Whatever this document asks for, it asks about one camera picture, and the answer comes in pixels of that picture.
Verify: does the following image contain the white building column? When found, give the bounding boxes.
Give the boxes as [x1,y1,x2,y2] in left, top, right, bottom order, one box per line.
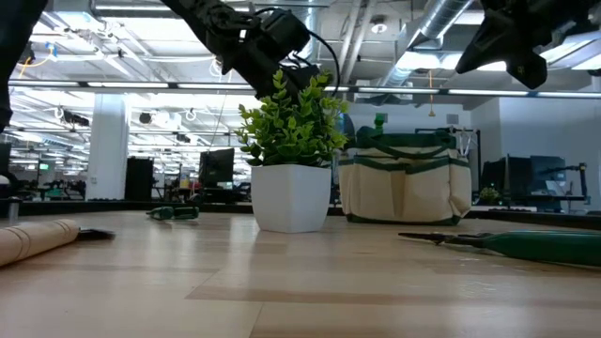
[85,93,131,202]

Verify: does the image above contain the dark green-handled pruner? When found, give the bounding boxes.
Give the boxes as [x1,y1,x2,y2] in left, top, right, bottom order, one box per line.
[145,205,201,222]

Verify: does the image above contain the green-handled garden snips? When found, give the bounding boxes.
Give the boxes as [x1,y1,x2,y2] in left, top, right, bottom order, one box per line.
[397,228,601,268]

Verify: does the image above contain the silver ceiling duct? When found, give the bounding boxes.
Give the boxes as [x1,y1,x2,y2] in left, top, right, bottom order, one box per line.
[290,0,326,71]

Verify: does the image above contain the hanging yellow pendant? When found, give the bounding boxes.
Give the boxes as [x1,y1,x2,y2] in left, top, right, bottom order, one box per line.
[426,69,437,118]

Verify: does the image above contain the dark desk monitor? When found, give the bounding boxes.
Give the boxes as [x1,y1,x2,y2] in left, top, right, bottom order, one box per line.
[530,155,567,196]

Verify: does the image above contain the artificial plant in white pot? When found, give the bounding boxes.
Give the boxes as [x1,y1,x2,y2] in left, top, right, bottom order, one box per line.
[233,69,350,235]

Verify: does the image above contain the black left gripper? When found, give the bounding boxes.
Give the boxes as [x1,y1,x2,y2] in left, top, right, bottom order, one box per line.
[234,49,326,103]

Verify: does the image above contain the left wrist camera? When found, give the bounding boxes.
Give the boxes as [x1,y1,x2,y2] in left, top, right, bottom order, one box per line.
[260,8,312,54]

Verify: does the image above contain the beige green-trimmed gardening bag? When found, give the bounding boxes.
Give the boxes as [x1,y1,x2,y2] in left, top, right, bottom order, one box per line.
[336,124,473,227]

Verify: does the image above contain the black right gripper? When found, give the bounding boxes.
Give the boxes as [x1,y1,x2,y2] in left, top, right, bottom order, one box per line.
[454,8,556,91]

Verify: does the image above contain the black background monitor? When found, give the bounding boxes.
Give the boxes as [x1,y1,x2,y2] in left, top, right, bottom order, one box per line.
[198,147,236,189]

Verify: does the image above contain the long ceiling light rail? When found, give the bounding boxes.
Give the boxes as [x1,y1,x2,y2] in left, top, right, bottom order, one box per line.
[8,79,601,99]

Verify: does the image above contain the small background plant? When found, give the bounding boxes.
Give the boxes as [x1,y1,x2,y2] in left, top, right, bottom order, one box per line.
[478,186,501,204]

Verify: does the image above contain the wide wooden-handled trowel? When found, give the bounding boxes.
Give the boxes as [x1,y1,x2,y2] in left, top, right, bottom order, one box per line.
[0,218,116,269]

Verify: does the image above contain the black cabinet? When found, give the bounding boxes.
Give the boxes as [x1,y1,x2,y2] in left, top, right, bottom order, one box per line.
[124,156,155,202]

